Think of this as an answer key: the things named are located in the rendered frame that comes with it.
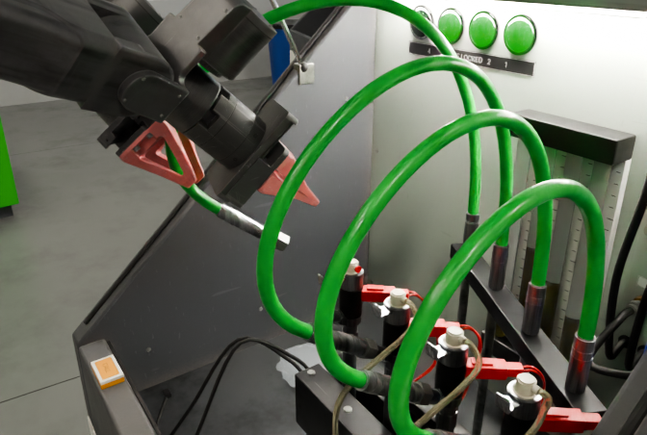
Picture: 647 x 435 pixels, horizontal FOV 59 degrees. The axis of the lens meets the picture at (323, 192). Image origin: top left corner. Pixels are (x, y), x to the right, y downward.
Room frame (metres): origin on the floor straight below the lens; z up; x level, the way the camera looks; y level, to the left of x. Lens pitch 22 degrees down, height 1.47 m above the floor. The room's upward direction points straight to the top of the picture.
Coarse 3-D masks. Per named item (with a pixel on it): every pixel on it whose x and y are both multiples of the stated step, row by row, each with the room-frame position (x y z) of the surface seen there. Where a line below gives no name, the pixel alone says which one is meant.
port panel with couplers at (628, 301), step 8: (640, 232) 0.59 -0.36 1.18; (640, 240) 0.59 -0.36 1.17; (640, 248) 0.59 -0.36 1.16; (640, 256) 0.58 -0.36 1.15; (632, 264) 0.59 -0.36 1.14; (640, 264) 0.58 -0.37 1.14; (632, 272) 0.59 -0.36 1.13; (640, 272) 0.58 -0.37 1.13; (632, 280) 0.59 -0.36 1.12; (640, 280) 0.58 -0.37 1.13; (632, 288) 0.59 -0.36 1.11; (640, 288) 0.58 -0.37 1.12; (624, 296) 0.59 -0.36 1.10; (632, 296) 0.58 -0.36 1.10; (640, 296) 0.57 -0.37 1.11; (624, 304) 0.59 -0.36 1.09; (632, 304) 0.56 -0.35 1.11; (624, 320) 0.59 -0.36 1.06; (632, 320) 0.58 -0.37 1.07; (624, 328) 0.58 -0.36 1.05; (632, 328) 0.58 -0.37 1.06; (640, 336) 0.57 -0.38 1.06
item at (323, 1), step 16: (304, 0) 0.64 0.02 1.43; (320, 0) 0.64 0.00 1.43; (336, 0) 0.65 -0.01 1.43; (352, 0) 0.65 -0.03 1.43; (368, 0) 0.66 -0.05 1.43; (384, 0) 0.66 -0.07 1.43; (272, 16) 0.63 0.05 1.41; (288, 16) 0.64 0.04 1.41; (400, 16) 0.67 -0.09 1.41; (416, 16) 0.67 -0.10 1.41; (432, 32) 0.67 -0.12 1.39; (448, 48) 0.68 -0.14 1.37; (464, 80) 0.68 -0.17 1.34; (464, 96) 0.68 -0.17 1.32; (464, 112) 0.69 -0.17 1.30; (176, 160) 0.61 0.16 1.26; (480, 160) 0.69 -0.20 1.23; (480, 176) 0.69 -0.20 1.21; (192, 192) 0.61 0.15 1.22; (208, 208) 0.62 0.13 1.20
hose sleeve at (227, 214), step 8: (224, 208) 0.62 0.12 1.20; (232, 208) 0.63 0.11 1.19; (216, 216) 0.62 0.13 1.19; (224, 216) 0.62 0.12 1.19; (232, 216) 0.62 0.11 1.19; (240, 216) 0.63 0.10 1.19; (232, 224) 0.62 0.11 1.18; (240, 224) 0.62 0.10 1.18; (248, 224) 0.63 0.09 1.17; (256, 224) 0.63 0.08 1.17; (248, 232) 0.63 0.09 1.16; (256, 232) 0.63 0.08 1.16
